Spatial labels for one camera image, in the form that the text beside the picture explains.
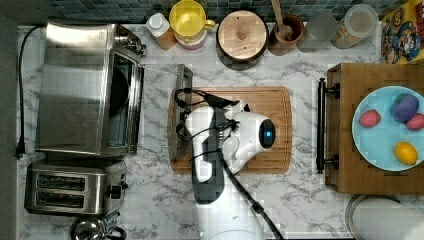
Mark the dark pot with wooden lid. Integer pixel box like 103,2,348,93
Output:
216,10,269,71

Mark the white round bowl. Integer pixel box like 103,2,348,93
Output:
345,195,424,240

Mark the stainless two-slot toaster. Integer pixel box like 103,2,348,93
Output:
24,159,128,216

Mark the frosted glass cup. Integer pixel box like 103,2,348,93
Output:
296,12,337,53

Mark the red toy strawberry right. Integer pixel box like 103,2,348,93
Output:
406,113,424,131

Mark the white-capped bottle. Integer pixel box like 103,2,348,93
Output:
146,13,177,50

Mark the colourful cereal box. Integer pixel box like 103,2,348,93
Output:
381,0,424,64

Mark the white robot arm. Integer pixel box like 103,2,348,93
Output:
185,103,276,240

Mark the purple toy plum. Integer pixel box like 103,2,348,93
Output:
391,93,419,123

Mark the wooden spoon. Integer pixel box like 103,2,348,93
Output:
271,0,293,41

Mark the yellow measuring cup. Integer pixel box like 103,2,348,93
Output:
169,0,216,38

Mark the wooden drawer box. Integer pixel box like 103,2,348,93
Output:
319,63,424,195

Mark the stainless toaster oven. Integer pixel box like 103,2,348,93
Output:
35,22,146,157

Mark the black oven power cord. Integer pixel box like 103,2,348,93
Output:
13,24,43,160

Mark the bamboo cutting board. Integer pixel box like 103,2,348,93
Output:
170,87,292,174

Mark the brown wooden utensil cup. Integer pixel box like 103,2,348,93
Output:
268,14,304,56

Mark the chrome kettle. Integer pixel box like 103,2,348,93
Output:
70,212,127,240

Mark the clear lidded food jar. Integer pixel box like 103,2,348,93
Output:
330,4,378,49

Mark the yellow toy lemon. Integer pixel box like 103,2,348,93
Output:
394,142,418,165

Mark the red toy strawberry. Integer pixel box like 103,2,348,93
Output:
406,113,424,131
359,109,381,128

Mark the black drawer handle bar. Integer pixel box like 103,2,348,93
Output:
316,78,340,174

